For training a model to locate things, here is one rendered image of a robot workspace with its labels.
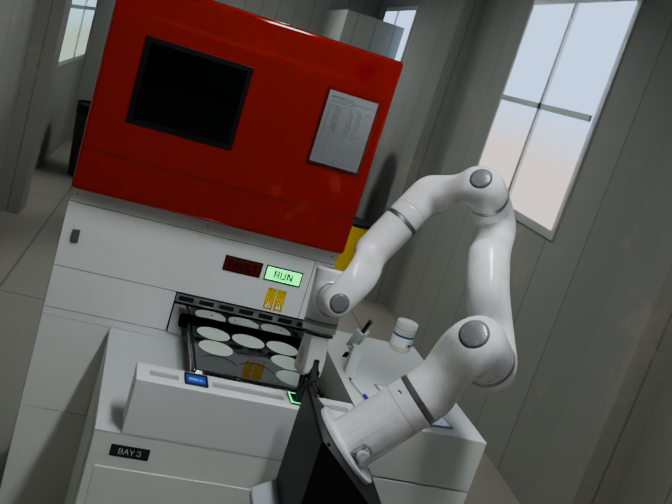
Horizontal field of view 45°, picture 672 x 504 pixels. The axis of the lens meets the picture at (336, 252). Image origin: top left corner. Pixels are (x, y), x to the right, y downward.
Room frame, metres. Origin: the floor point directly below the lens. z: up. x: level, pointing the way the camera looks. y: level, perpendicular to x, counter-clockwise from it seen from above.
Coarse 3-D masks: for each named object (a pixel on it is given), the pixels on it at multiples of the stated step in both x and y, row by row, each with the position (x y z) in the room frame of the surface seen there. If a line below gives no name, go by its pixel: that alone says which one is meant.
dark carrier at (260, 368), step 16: (256, 336) 2.37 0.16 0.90; (208, 352) 2.12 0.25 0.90; (240, 352) 2.20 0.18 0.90; (256, 352) 2.24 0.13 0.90; (272, 352) 2.27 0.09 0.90; (208, 368) 2.01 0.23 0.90; (224, 368) 2.05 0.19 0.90; (240, 368) 2.08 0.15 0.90; (256, 368) 2.12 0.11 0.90; (272, 368) 2.15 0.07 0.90; (288, 384) 2.08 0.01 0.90
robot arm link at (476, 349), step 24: (456, 336) 1.61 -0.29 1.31; (480, 336) 1.59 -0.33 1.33; (504, 336) 1.61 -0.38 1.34; (432, 360) 1.64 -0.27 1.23; (456, 360) 1.59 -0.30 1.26; (480, 360) 1.57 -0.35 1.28; (504, 360) 1.61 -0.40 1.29; (408, 384) 1.63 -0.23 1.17; (432, 384) 1.61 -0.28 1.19; (456, 384) 1.59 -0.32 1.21; (480, 384) 1.66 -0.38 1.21; (432, 408) 1.60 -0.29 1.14
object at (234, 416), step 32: (160, 384) 1.71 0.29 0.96; (224, 384) 1.81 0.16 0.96; (128, 416) 1.69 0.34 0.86; (160, 416) 1.71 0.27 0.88; (192, 416) 1.73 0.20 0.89; (224, 416) 1.75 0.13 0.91; (256, 416) 1.78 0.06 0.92; (288, 416) 1.80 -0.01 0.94; (224, 448) 1.76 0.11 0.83; (256, 448) 1.78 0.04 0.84
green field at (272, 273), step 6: (270, 270) 2.39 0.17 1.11; (276, 270) 2.40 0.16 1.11; (282, 270) 2.40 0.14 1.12; (270, 276) 2.39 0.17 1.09; (276, 276) 2.40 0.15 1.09; (282, 276) 2.40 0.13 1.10; (288, 276) 2.41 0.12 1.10; (294, 276) 2.41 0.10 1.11; (300, 276) 2.42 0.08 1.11; (288, 282) 2.41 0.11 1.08; (294, 282) 2.41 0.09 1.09
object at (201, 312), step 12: (180, 312) 2.32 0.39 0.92; (192, 312) 2.33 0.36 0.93; (204, 312) 2.34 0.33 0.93; (216, 312) 2.35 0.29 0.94; (168, 324) 2.32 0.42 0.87; (240, 324) 2.37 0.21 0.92; (252, 324) 2.38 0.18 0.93; (264, 324) 2.39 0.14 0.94; (276, 324) 2.41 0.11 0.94; (300, 336) 2.42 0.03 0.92
